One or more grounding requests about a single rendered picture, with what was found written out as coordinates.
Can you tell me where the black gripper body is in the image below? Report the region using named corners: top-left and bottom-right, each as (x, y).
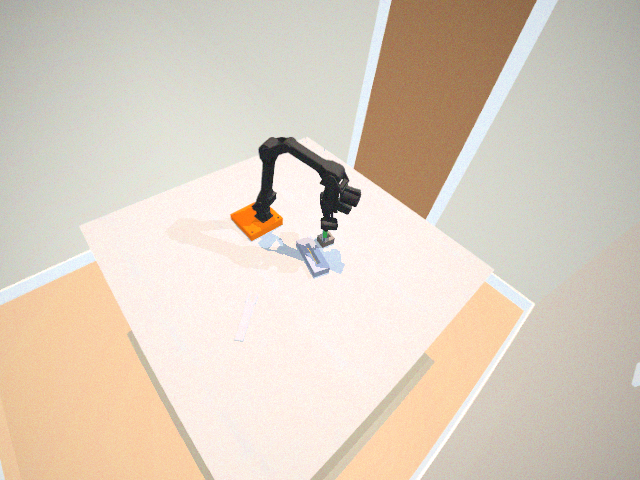
top-left (320, 191), bottom-right (339, 231)

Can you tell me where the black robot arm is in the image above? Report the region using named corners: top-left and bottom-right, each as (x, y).
top-left (251, 137), bottom-right (362, 223)

